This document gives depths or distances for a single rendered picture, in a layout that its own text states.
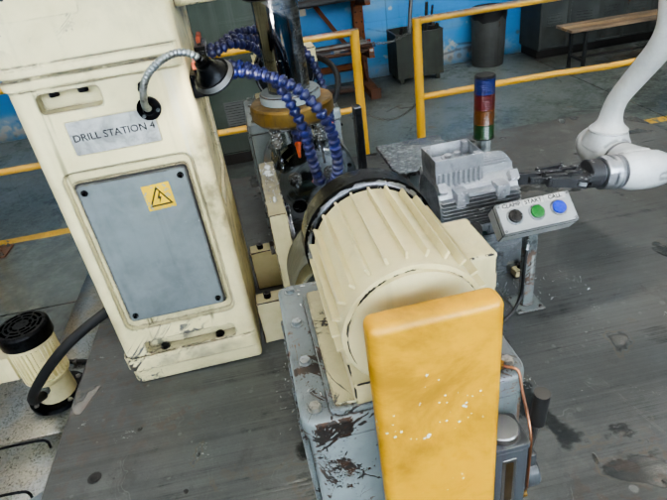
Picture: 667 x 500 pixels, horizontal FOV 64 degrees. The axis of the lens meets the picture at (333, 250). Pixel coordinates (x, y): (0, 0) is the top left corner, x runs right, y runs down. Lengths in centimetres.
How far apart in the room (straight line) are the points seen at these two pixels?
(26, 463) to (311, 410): 134
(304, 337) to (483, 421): 29
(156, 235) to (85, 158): 19
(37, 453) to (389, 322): 155
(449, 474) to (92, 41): 83
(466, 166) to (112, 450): 99
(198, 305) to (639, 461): 89
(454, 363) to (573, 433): 62
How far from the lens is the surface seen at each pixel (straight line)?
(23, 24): 102
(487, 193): 133
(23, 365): 193
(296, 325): 79
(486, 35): 637
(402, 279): 54
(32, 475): 186
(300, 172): 148
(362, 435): 70
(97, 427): 131
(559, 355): 127
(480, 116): 166
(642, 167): 159
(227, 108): 440
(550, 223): 123
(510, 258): 146
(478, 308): 50
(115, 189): 107
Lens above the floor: 166
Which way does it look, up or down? 32 degrees down
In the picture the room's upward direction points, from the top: 9 degrees counter-clockwise
